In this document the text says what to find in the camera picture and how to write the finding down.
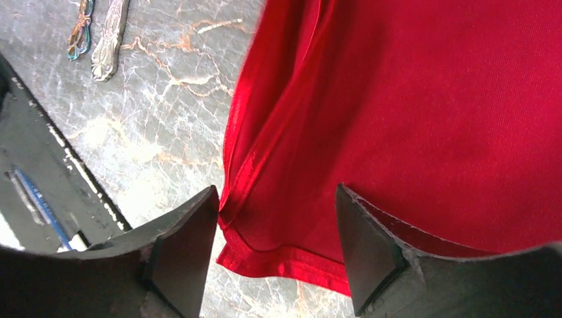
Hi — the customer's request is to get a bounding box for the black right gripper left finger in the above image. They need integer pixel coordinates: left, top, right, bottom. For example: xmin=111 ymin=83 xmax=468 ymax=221
xmin=1 ymin=186 xmax=219 ymax=317

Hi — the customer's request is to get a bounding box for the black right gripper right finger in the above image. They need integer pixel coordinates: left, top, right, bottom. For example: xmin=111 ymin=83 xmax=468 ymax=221
xmin=335 ymin=185 xmax=561 ymax=317

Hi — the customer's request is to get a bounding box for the red cloth napkin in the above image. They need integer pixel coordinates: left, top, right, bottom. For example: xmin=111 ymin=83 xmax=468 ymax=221
xmin=217 ymin=1 xmax=561 ymax=294

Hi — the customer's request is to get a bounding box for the iridescent spoon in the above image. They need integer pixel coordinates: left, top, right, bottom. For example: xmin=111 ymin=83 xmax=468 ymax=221
xmin=67 ymin=0 xmax=95 ymax=61

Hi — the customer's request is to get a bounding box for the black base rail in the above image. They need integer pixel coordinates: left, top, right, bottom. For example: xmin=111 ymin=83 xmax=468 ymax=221
xmin=1 ymin=59 xmax=131 ymax=253

